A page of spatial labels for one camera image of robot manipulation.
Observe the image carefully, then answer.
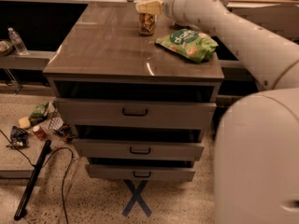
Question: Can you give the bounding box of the top grey drawer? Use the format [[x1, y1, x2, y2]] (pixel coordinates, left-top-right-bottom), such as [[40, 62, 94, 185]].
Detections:
[[54, 98, 216, 130]]

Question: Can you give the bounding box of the red can on floor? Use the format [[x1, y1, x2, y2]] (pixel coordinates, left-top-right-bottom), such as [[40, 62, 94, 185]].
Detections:
[[32, 125, 47, 141]]

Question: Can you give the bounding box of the small background water bottle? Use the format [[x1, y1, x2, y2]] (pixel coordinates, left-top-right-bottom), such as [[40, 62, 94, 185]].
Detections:
[[7, 27, 28, 55]]

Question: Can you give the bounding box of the yellow sponge on floor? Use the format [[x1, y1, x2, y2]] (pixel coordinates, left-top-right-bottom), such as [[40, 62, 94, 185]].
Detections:
[[19, 117, 31, 129]]

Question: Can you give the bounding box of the green chip bag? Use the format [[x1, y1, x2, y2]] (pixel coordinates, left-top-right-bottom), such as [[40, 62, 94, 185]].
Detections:
[[155, 29, 218, 63]]

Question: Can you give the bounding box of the middle grey drawer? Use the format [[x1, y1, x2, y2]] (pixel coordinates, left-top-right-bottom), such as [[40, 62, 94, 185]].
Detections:
[[73, 139, 204, 161]]

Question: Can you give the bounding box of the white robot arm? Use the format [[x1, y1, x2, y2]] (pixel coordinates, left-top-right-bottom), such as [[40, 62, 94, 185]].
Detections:
[[136, 0, 299, 224]]

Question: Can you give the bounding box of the dark snack bag on floor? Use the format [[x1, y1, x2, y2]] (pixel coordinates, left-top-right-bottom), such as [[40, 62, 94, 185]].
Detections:
[[55, 124, 74, 144]]

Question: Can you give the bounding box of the background bowl on shelf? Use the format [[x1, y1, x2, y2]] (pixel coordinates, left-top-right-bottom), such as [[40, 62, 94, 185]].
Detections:
[[0, 40, 13, 57]]

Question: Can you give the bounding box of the bottom grey drawer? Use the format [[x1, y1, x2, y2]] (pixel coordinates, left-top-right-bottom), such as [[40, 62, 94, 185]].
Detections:
[[85, 164, 195, 182]]

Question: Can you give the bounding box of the blue snack bag on floor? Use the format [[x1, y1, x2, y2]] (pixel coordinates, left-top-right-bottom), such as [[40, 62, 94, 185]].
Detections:
[[7, 126, 29, 148]]

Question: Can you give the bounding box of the green bag on floor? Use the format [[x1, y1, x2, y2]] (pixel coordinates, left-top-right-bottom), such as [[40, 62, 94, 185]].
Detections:
[[29, 103, 50, 126]]

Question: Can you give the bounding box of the black bar on floor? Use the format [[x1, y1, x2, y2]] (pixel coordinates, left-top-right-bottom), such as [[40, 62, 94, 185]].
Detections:
[[14, 140, 51, 221]]

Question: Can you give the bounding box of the grey drawer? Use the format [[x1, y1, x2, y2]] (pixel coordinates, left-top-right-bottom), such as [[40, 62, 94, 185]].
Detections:
[[54, 98, 216, 130], [73, 139, 204, 161], [85, 164, 195, 182]]

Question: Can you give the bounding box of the orange soda can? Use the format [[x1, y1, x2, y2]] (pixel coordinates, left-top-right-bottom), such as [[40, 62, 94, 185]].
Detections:
[[139, 13, 156, 35]]

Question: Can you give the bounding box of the grey drawer cabinet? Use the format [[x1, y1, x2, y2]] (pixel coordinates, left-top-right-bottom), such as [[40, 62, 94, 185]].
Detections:
[[44, 4, 223, 170]]

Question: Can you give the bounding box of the blue tape cross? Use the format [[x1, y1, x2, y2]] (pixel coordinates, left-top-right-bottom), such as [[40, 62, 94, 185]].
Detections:
[[121, 179, 152, 217]]

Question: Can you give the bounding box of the checkered snack bag on floor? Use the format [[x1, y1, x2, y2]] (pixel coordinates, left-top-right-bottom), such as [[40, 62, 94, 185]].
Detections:
[[49, 110, 64, 131]]

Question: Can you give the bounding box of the black floor cable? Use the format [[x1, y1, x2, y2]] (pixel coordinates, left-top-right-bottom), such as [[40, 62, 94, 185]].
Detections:
[[0, 128, 75, 224]]

